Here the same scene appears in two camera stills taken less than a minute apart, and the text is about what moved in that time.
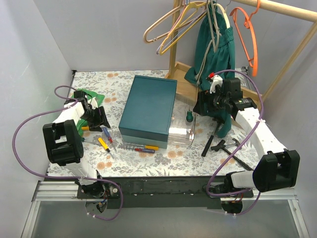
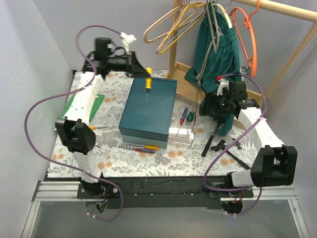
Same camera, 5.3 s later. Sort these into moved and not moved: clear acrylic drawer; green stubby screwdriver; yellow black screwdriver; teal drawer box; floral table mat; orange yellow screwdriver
Moved: yellow black screwdriver
Not moved: teal drawer box; clear acrylic drawer; green stubby screwdriver; orange yellow screwdriver; floral table mat
